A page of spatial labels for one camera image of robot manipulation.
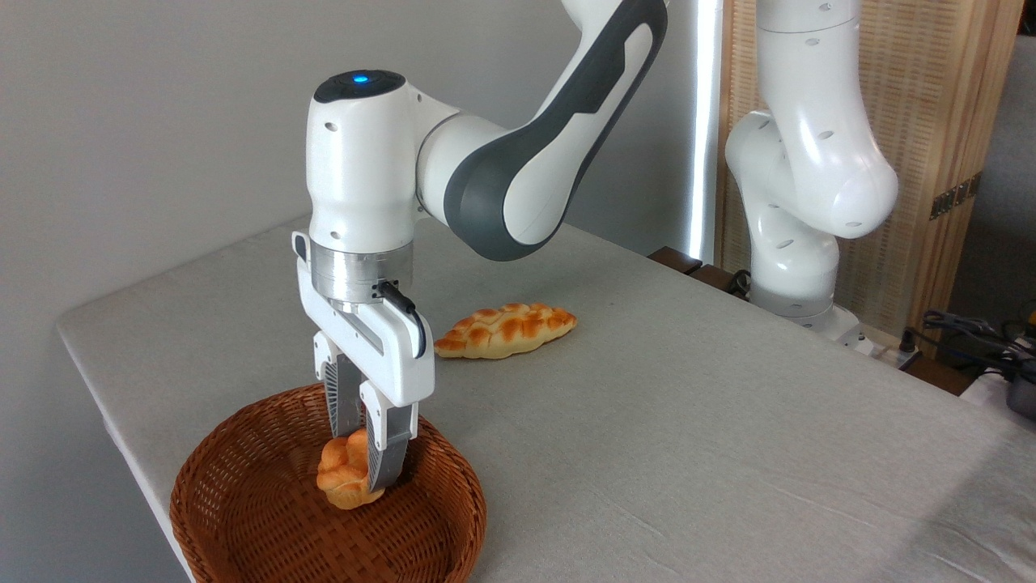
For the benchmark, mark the grey tablecloth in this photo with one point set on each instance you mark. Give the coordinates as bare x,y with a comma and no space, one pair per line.
688,445

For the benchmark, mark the brown woven wicker basket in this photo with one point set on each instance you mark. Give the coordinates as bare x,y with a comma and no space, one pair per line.
243,502

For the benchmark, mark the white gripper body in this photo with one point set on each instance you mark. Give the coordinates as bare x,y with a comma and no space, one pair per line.
380,348

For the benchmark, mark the dark brown wooden block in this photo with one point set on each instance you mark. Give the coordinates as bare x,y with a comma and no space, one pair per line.
673,259

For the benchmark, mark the long braided bread loaf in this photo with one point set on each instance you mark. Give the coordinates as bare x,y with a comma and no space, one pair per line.
506,330

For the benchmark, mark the dark metal screen hinge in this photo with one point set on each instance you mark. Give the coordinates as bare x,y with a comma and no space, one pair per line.
955,196

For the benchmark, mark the round golden bread roll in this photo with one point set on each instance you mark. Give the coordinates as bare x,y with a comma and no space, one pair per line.
344,478

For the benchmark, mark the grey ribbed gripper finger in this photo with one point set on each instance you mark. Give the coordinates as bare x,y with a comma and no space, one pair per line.
344,397
387,445

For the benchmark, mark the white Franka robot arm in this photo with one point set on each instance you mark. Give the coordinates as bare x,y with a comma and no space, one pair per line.
356,178

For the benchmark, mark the wooden bamboo folding screen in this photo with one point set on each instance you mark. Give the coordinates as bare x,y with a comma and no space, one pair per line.
931,97

